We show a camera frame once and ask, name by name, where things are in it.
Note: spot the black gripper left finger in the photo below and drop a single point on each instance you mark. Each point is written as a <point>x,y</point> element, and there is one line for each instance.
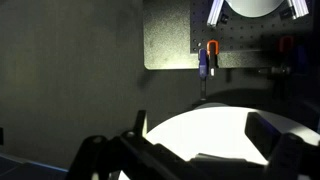
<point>140,156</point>

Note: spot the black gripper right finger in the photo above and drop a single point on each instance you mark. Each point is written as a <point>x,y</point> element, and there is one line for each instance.
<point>293,156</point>

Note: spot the blue spring clamp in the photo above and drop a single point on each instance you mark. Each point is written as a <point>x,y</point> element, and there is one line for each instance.
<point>202,63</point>

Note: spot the orange tipped black clamp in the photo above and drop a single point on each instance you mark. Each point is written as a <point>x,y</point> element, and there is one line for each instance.
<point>213,50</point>

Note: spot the black perforated breadboard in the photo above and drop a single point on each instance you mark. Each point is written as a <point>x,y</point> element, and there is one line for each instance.
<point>246,33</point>

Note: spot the silver aluminium extrusion bar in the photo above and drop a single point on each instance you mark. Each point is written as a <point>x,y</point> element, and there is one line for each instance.
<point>215,13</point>
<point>299,7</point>

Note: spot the black metal base plate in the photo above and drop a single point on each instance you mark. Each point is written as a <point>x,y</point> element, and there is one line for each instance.
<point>166,36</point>

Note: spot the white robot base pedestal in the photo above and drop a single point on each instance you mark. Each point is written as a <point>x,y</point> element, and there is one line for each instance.
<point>253,7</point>

